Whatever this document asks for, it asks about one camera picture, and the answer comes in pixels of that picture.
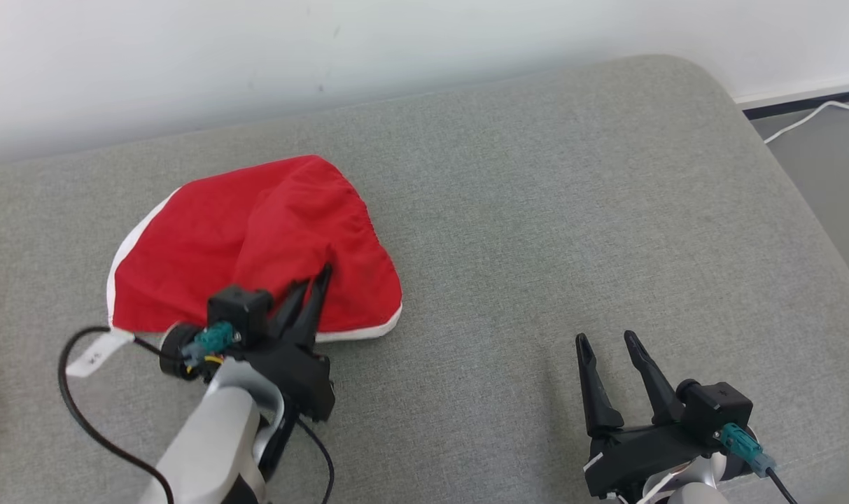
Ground grey fabric sofa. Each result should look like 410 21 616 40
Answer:
0 55 849 504

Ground red shorts with Bulls print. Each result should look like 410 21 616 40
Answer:
106 154 404 344

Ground white floor cable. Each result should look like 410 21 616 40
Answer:
764 100 849 145

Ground left camera cable, teal plug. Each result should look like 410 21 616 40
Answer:
59 322 239 504

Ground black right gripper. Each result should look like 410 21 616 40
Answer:
575 330 719 499

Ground thin black cable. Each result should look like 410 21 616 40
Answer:
295 419 336 504

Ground black baseboard strip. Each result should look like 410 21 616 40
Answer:
743 87 849 120

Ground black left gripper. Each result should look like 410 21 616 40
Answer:
246 264 335 422

